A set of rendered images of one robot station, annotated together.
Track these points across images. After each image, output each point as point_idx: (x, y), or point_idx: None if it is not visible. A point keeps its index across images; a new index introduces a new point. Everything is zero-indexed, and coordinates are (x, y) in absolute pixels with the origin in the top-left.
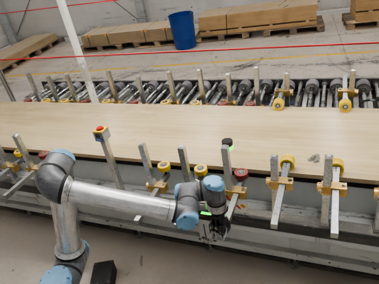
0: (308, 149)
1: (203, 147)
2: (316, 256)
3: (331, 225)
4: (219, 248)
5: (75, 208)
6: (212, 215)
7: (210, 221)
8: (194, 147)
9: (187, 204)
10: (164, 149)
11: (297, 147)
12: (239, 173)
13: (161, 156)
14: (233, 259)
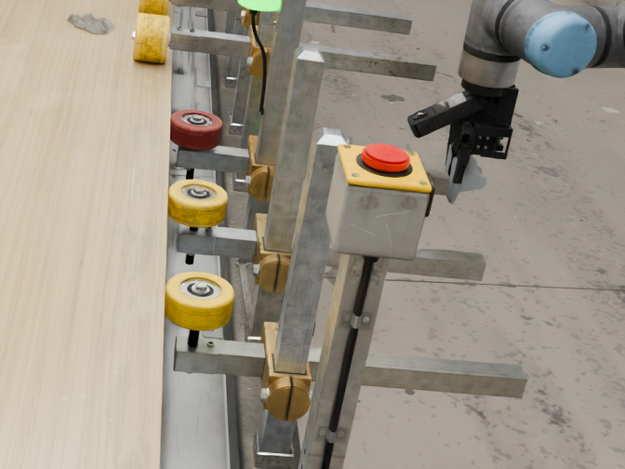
0: (36, 26)
1: (21, 198)
2: None
3: (392, 17)
4: None
5: None
6: (511, 87)
7: (498, 127)
8: (27, 221)
9: (621, 6)
10: (46, 312)
11: (22, 37)
12: (204, 123)
13: (126, 313)
14: None
